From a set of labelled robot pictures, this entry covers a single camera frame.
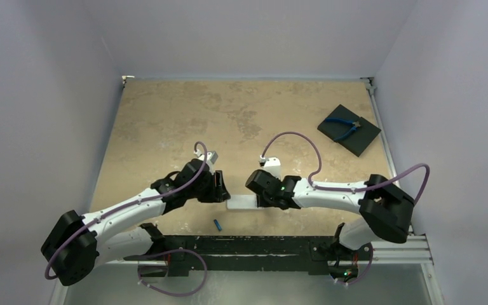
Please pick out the aluminium frame rail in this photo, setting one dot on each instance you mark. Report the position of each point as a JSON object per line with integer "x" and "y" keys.
{"x": 394, "y": 274}

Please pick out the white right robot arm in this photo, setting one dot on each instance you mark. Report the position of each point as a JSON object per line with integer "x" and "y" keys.
{"x": 385, "y": 210}

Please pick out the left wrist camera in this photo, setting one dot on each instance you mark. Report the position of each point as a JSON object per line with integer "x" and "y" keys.
{"x": 210, "y": 157}

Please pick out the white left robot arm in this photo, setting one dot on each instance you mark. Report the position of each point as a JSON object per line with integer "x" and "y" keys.
{"x": 79, "y": 243}

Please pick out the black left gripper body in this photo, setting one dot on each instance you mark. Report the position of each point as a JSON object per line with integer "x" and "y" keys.
{"x": 205, "y": 192}

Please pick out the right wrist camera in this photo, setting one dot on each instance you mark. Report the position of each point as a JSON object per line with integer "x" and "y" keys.
{"x": 271, "y": 165}

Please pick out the white remote control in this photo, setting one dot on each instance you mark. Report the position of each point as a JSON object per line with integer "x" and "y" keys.
{"x": 241, "y": 202}

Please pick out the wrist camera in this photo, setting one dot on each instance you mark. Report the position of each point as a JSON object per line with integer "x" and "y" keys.
{"x": 210, "y": 157}
{"x": 271, "y": 165}

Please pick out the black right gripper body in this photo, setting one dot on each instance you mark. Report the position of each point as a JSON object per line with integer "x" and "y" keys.
{"x": 263, "y": 200}

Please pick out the blue AAA battery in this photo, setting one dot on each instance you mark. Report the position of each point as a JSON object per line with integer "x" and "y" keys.
{"x": 218, "y": 226}

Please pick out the black flat box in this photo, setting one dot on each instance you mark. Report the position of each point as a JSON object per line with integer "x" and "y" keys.
{"x": 353, "y": 132}

